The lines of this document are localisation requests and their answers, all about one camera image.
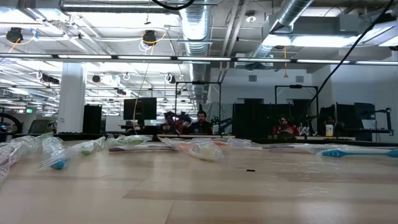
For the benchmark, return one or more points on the pink white bagged toothbrush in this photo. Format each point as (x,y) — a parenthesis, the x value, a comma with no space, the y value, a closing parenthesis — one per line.
(239,143)

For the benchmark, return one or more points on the black background robot arm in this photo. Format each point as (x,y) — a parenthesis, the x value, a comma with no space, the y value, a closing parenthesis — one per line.
(224,124)

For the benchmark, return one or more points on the person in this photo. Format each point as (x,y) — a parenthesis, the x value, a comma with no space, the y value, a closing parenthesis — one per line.
(286,129)
(169,124)
(201,126)

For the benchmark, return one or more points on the white blue background bottle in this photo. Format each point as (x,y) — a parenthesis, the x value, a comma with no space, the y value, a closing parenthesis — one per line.
(215,129)

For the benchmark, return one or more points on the wooden background table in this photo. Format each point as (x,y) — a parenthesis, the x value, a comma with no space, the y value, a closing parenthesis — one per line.
(202,136)
(326,138)

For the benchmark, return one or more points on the orange white bagged toothbrush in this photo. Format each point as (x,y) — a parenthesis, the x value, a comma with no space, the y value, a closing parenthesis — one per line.
(12,152)
(208,152)

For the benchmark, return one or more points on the long LED light bar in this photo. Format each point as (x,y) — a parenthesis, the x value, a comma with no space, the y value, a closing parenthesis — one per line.
(202,58)

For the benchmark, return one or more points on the black background monitor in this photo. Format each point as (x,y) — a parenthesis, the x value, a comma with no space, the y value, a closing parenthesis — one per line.
(140,109)

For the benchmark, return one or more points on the green white bagged toothbrush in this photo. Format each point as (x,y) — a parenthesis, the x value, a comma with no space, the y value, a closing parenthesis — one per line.
(31,141)
(133,141)

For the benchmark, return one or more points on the black tall cabinet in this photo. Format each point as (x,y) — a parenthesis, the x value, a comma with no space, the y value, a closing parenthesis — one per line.
(92,119)

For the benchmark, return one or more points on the round ceiling sensor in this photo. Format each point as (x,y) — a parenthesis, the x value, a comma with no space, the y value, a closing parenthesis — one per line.
(250,18)

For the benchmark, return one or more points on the teal white bagged toothbrush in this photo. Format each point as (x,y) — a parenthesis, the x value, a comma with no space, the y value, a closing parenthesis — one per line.
(87,151)

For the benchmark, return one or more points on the white building column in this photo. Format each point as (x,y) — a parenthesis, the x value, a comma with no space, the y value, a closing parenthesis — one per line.
(71,102)

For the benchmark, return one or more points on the white yellow background bottle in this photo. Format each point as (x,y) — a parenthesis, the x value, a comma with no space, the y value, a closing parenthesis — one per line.
(329,130)

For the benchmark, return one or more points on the rectangular ceiling light panel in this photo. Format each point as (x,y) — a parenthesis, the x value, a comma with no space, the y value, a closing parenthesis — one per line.
(311,40)

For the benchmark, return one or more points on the dark background monitors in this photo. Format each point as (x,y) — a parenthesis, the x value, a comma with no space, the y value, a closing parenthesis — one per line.
(345,116)

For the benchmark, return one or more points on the blue white bagged toothbrush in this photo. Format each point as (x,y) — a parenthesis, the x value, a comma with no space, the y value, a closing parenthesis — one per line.
(58,164)
(357,153)
(357,147)

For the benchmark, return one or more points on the grey open laptop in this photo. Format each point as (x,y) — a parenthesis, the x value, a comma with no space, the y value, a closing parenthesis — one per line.
(38,127)

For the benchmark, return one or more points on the green exit sign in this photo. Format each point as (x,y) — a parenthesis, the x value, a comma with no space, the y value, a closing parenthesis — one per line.
(29,110)

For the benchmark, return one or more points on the black curved hoop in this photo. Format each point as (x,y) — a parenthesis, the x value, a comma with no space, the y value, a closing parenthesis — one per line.
(16,124)

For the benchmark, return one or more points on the black background rig frame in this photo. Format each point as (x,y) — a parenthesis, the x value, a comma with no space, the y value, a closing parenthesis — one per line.
(295,86)
(199,82)

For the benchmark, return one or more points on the black partition wall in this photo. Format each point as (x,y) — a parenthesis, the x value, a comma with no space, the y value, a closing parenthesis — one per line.
(255,121)

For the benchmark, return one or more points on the wide silver ceiling duct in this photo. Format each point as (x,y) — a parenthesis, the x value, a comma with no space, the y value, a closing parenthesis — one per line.
(195,25)

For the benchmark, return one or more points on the slanted silver ceiling duct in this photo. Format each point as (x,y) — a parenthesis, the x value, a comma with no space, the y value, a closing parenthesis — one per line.
(292,12)

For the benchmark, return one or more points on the black aluminium rig frame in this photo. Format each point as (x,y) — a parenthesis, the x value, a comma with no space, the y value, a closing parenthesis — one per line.
(373,143)

